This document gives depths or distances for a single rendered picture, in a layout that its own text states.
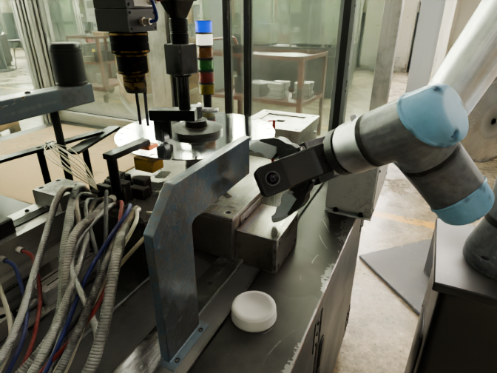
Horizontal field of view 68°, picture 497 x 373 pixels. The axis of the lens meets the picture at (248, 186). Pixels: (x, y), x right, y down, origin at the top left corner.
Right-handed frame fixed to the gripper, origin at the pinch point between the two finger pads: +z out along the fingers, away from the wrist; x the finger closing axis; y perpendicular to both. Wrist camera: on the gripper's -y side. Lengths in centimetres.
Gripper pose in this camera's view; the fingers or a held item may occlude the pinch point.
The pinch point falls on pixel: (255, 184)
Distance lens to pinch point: 67.7
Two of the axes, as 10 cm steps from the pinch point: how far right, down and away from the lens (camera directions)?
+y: 7.3, -2.7, 6.2
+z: -5.8, 2.2, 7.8
